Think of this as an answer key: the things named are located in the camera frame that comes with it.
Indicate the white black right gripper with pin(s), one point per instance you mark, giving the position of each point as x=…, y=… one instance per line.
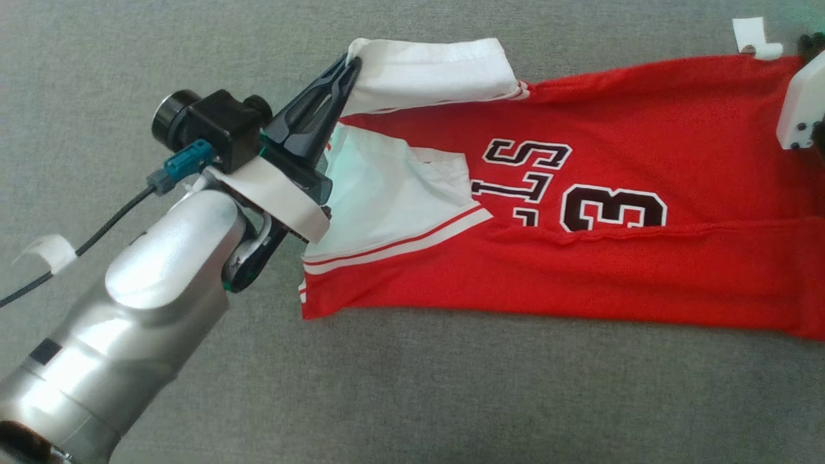
x=805, y=109

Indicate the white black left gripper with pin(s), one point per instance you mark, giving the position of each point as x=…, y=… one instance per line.
x=277, y=190

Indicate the red white sports jersey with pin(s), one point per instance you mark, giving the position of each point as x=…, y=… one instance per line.
x=644, y=270

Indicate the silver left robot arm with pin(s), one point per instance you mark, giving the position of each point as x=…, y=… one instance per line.
x=129, y=322

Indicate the large grey sofa seat cushion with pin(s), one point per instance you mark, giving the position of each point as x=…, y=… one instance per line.
x=451, y=399

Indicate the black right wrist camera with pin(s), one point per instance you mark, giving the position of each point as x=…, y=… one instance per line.
x=813, y=45

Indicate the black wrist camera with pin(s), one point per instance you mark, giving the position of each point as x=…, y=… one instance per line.
x=813, y=45
x=225, y=129

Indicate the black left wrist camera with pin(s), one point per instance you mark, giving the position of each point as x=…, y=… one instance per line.
x=225, y=129

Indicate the blue left camera connector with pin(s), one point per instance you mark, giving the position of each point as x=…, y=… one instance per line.
x=184, y=164

